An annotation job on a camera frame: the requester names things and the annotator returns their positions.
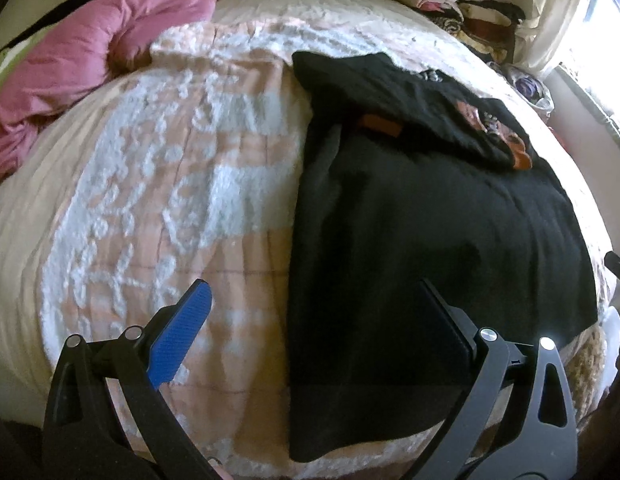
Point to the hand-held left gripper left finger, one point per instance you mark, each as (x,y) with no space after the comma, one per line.
(180,330)

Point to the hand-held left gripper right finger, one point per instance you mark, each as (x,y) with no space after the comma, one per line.
(450,332)

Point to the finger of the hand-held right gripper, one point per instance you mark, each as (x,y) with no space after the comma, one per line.
(619,266)

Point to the black t-shirt with print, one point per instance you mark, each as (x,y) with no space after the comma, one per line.
(415,220)

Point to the plastic bag of clothes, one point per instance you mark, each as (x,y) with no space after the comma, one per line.
(527,85)

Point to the pile of folded clothes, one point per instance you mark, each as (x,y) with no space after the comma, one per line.
(455,0)

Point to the peach floral blanket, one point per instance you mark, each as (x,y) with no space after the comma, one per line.
(180,160)

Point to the window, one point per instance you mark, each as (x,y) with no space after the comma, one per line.
(602,50)

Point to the cream curtain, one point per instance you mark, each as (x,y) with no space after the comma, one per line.
(550,10)

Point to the pink quilt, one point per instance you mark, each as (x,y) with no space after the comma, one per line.
(90,45)

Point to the light green cloth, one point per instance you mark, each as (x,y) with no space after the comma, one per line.
(2,75)

